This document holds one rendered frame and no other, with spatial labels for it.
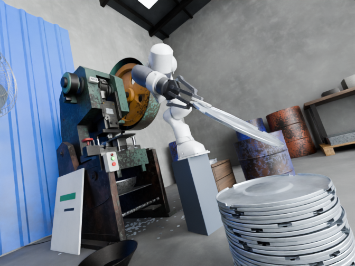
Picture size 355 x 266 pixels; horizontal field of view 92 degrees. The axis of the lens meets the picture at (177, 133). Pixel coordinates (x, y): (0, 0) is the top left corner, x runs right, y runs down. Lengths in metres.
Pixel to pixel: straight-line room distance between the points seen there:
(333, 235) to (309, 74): 4.01
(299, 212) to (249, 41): 4.54
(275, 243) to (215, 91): 4.43
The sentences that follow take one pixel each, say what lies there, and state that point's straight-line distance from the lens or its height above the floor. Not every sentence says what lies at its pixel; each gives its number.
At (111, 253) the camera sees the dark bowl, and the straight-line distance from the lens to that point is 1.28.
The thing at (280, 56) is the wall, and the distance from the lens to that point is 4.54.
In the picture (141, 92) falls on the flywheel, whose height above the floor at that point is 1.27.
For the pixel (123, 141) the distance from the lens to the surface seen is 1.61.
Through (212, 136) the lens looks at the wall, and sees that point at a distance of 4.67.
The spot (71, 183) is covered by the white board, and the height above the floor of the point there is 0.49.
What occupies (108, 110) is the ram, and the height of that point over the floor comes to 1.07.
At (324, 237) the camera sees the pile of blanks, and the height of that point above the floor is 0.23.
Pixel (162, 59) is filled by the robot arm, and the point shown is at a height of 0.88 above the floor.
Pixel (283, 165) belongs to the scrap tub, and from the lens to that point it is 1.57.
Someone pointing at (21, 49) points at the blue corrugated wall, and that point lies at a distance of 3.28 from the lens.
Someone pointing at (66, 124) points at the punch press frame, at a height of 1.08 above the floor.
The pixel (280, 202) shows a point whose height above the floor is 0.31.
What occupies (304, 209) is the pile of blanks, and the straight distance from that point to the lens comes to 0.47.
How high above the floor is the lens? 0.44
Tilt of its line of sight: 9 degrees up
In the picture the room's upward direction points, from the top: 15 degrees counter-clockwise
